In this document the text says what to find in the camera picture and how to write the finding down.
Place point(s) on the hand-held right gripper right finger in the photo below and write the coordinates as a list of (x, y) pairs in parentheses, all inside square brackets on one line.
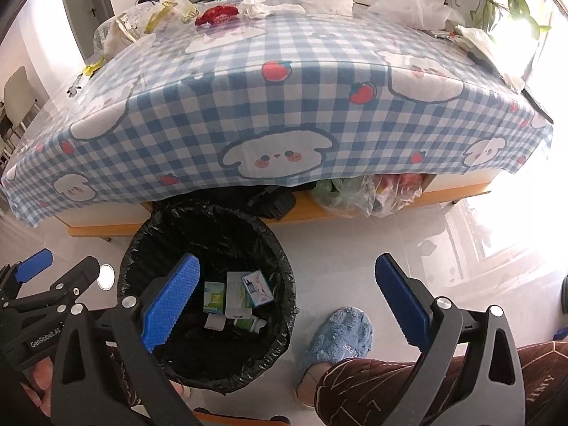
[(401, 301)]

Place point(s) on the person's left hand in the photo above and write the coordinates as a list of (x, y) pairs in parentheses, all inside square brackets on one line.
[(42, 377)]

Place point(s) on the blue white milk carton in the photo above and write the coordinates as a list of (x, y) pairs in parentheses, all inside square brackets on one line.
[(257, 288)]

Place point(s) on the green paper box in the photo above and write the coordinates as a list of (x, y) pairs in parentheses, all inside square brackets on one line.
[(213, 297)]

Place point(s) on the green white small packet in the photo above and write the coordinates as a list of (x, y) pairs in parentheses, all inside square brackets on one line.
[(248, 325)]

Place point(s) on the person's brown quilted pants leg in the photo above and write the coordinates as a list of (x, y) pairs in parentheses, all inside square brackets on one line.
[(377, 390)]

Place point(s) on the gold snack bag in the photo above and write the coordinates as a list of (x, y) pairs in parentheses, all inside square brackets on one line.
[(122, 31)]

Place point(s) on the black bag under table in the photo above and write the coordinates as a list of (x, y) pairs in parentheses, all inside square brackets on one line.
[(275, 204)]

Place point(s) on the white crumpled tissue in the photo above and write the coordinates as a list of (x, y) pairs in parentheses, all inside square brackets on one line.
[(270, 8)]

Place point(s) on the yellow wrapper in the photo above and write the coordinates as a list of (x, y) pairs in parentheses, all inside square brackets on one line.
[(93, 67)]

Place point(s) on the clear bags under table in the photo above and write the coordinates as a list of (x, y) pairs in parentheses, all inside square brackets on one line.
[(364, 193)]

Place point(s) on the black remote control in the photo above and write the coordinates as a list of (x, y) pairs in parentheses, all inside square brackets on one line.
[(537, 104)]

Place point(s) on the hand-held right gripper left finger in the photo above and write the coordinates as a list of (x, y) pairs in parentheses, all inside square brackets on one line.
[(171, 301)]

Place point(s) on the grey door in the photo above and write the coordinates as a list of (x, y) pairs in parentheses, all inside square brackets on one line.
[(95, 9)]

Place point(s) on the red crumpled wrapper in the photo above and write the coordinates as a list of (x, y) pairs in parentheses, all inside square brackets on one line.
[(217, 14)]

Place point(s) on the white green medicine box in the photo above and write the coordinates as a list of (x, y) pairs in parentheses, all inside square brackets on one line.
[(234, 295)]

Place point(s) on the clear bag of yellow wrappers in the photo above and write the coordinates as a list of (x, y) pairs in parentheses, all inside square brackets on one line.
[(173, 11)]

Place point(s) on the blue fluffy slipper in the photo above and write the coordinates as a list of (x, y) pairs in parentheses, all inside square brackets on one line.
[(337, 341)]

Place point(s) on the beige dining chair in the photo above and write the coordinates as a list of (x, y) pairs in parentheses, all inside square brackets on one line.
[(20, 93)]

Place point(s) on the white plastic bag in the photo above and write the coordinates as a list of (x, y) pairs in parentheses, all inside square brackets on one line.
[(412, 4)]

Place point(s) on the black trash bin with liner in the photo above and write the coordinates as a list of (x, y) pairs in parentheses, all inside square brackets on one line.
[(186, 230)]

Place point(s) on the white plastic bottle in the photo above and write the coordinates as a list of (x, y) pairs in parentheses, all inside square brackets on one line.
[(215, 322)]

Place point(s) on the blue checked bear tablecloth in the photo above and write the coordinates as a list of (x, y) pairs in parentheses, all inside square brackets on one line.
[(284, 97)]

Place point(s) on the stack of white tissues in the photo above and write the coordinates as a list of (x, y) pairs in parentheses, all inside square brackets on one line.
[(488, 46)]

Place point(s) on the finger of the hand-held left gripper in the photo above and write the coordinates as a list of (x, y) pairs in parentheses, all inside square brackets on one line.
[(66, 282), (33, 266)]

